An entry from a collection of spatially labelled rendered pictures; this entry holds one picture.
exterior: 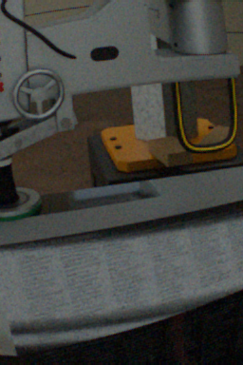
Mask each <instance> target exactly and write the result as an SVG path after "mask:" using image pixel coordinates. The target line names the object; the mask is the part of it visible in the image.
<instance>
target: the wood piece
mask: <svg viewBox="0 0 243 365"><path fill-rule="evenodd" d="M149 152H150V153H151V154H153V155H154V156H155V157H156V158H158V159H159V161H160V162H162V163H163V164H165V165H167V166H168V167H172V166H177V165H183V164H187V163H192V162H193V153H191V152H188V151H187V150H185V149H184V148H183V147H182V146H181V145H180V143H179V141H178V140H177V139H175V137H174V136H167V137H161V138H156V139H151V140H149Z"/></svg>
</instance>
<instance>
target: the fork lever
mask: <svg viewBox="0 0 243 365"><path fill-rule="evenodd" d="M73 120H74V125H76V124H78V123H79V122H78V120H77V117H76V115H75V112H74V116H73ZM61 125H62V128H67V129H69V128H70V126H71V125H72V123H71V122H70V119H68V118H63V119H62V121H61ZM16 127H19V129H20V132H19V133H16V134H14V135H11V136H9V137H7V138H6V139H4V140H2V141H0V160H1V159H2V158H4V157H7V156H8V155H10V154H12V153H14V152H16V151H19V150H21V149H23V148H26V147H28V146H30V145H31V144H34V143H37V142H39V141H41V140H43V139H45V138H47V137H50V136H52V135H54V134H57V132H59V131H58V128H57V121H56V113H53V114H52V115H50V116H49V117H47V119H44V120H40V121H33V120H30V119H27V118H26V119H23V121H21V122H18V123H16V124H14V125H11V126H8V128H9V129H11V128H16Z"/></svg>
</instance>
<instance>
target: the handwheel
mask: <svg viewBox="0 0 243 365"><path fill-rule="evenodd" d="M40 74H43V75H46V76H48V77H50V78H52V80H51V81H49V82H48V83H47V84H46V85H44V86H36V87H34V88H33V89H31V88H29V87H24V86H22V84H23V83H24V82H25V80H27V79H28V78H30V77H32V76H35V75H40ZM56 84H57V88H58V99H57V101H56V103H55V105H54V106H53V107H51V108H50V109H48V110H47V112H44V113H43V103H42V102H43V101H44V99H45V98H46V96H47V93H46V91H47V90H48V89H50V88H51V87H52V86H54V85H56ZM19 91H21V92H22V91H23V92H25V93H27V94H29V95H30V97H31V100H32V101H34V102H36V105H37V111H38V114H33V113H29V112H27V111H25V110H24V109H23V108H22V106H21V105H20V103H19V100H18V98H19ZM64 97H65V87H64V84H63V80H62V79H61V77H60V76H59V75H58V74H56V73H55V72H53V71H52V70H49V69H44V68H36V69H34V70H32V71H30V72H28V73H26V74H25V75H24V76H22V77H21V78H20V80H19V81H18V82H17V84H16V85H15V88H14V91H13V92H12V100H13V103H14V107H15V109H16V110H17V112H18V113H19V115H21V116H22V117H23V118H24V117H25V118H27V119H30V120H33V121H40V120H44V119H47V117H49V116H50V115H52V114H53V113H55V112H56V111H57V109H58V108H59V107H61V105H62V103H63V101H64Z"/></svg>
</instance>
